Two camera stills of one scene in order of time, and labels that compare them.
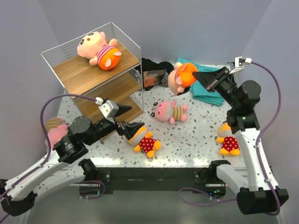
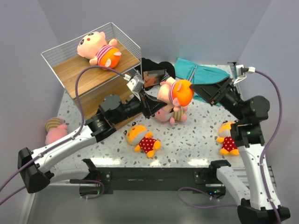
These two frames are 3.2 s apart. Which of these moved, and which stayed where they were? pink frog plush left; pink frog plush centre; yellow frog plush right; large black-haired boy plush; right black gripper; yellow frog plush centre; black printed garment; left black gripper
Moved: left black gripper; right black gripper
Stayed: black printed garment; pink frog plush centre; large black-haired boy plush; pink frog plush left; yellow frog plush centre; yellow frog plush right
